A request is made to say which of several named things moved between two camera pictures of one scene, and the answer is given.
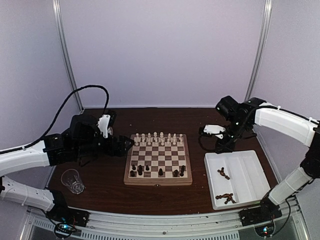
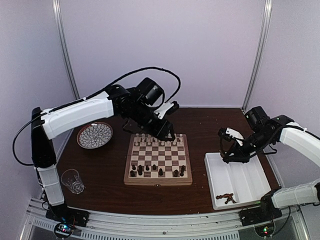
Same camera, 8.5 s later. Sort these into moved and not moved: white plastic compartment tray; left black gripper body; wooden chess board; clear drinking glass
Moved: left black gripper body
Not moved: white plastic compartment tray; wooden chess board; clear drinking glass
